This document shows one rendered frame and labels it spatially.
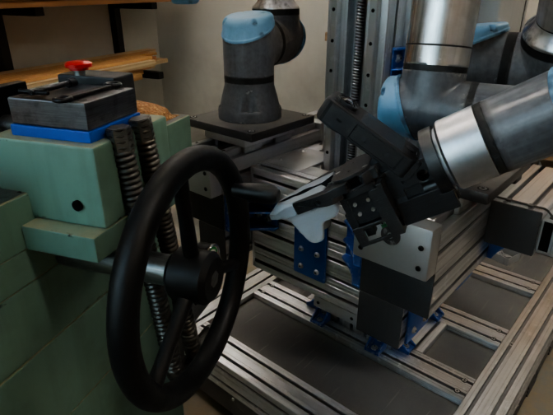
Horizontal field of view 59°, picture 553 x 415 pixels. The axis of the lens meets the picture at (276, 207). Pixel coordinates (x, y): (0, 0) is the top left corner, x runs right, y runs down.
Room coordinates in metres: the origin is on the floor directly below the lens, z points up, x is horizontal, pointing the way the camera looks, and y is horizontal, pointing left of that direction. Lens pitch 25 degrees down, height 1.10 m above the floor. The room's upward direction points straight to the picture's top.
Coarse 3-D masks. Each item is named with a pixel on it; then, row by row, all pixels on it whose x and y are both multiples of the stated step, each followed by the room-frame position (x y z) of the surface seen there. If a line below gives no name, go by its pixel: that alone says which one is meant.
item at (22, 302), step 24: (24, 288) 0.45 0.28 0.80; (48, 288) 0.48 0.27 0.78; (72, 288) 0.52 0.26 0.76; (96, 288) 0.55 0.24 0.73; (0, 312) 0.42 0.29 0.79; (24, 312) 0.44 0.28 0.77; (48, 312) 0.47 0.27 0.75; (72, 312) 0.51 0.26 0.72; (0, 336) 0.41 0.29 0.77; (24, 336) 0.44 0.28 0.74; (48, 336) 0.47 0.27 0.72; (0, 360) 0.40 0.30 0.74; (24, 360) 0.43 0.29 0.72
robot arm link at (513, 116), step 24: (552, 72) 0.44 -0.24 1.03; (504, 96) 0.45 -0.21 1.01; (528, 96) 0.43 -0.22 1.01; (552, 96) 0.42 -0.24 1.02; (480, 120) 0.44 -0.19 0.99; (504, 120) 0.43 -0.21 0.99; (528, 120) 0.42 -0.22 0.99; (552, 120) 0.41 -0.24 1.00; (504, 144) 0.43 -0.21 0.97; (528, 144) 0.42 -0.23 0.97; (552, 144) 0.42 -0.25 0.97; (504, 168) 0.43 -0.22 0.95
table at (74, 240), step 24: (168, 120) 0.79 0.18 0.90; (0, 192) 0.48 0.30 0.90; (24, 192) 0.48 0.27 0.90; (0, 216) 0.45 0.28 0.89; (24, 216) 0.47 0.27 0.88; (0, 240) 0.44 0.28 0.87; (24, 240) 0.47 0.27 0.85; (48, 240) 0.45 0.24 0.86; (72, 240) 0.44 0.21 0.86; (96, 240) 0.44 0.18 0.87
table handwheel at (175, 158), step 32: (192, 160) 0.45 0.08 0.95; (224, 160) 0.52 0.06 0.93; (160, 192) 0.40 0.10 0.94; (224, 192) 0.56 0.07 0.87; (128, 224) 0.37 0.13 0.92; (192, 224) 0.45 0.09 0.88; (128, 256) 0.35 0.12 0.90; (160, 256) 0.47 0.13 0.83; (192, 256) 0.45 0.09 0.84; (128, 288) 0.34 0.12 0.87; (192, 288) 0.43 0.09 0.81; (224, 288) 0.55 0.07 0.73; (128, 320) 0.33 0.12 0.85; (224, 320) 0.51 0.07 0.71; (128, 352) 0.32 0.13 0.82; (160, 352) 0.39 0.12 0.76; (128, 384) 0.32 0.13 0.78; (160, 384) 0.37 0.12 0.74; (192, 384) 0.41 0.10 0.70
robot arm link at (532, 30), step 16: (544, 0) 0.70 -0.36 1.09; (544, 16) 0.71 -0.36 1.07; (528, 32) 0.73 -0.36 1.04; (544, 32) 0.71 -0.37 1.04; (528, 48) 0.72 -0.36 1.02; (544, 48) 0.70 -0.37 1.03; (512, 64) 0.74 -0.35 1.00; (528, 64) 0.73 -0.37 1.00; (544, 64) 0.71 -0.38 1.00; (512, 80) 0.74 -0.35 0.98
